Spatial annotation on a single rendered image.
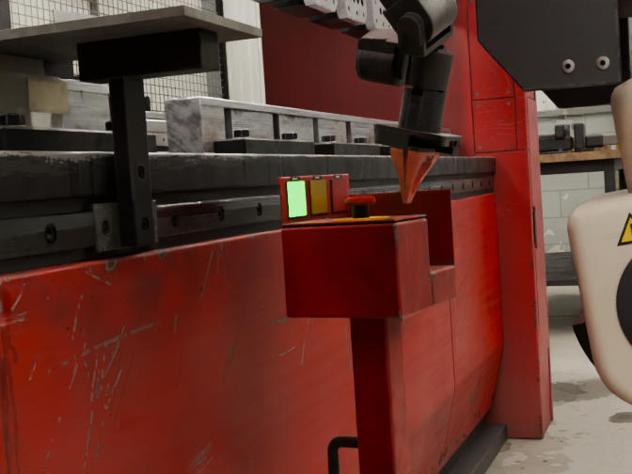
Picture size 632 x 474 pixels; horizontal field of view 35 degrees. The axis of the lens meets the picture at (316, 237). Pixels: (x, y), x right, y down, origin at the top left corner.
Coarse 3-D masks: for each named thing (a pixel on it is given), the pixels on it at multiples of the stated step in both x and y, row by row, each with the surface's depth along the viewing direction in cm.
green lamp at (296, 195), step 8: (288, 184) 128; (296, 184) 130; (304, 184) 132; (288, 192) 128; (296, 192) 130; (304, 192) 132; (296, 200) 130; (304, 200) 132; (296, 208) 130; (304, 208) 132
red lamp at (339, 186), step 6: (336, 180) 140; (342, 180) 142; (336, 186) 140; (342, 186) 142; (336, 192) 140; (342, 192) 142; (336, 198) 140; (342, 198) 142; (336, 204) 140; (342, 204) 142; (336, 210) 140; (342, 210) 142
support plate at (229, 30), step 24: (48, 24) 97; (72, 24) 96; (96, 24) 96; (120, 24) 95; (144, 24) 96; (168, 24) 97; (192, 24) 98; (216, 24) 99; (240, 24) 104; (0, 48) 104; (24, 48) 106; (48, 48) 107; (72, 48) 108
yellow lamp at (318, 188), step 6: (324, 180) 137; (312, 186) 134; (318, 186) 135; (324, 186) 137; (312, 192) 134; (318, 192) 135; (324, 192) 137; (312, 198) 134; (318, 198) 135; (324, 198) 137; (312, 204) 134; (318, 204) 135; (324, 204) 137; (312, 210) 134; (318, 210) 135; (324, 210) 137
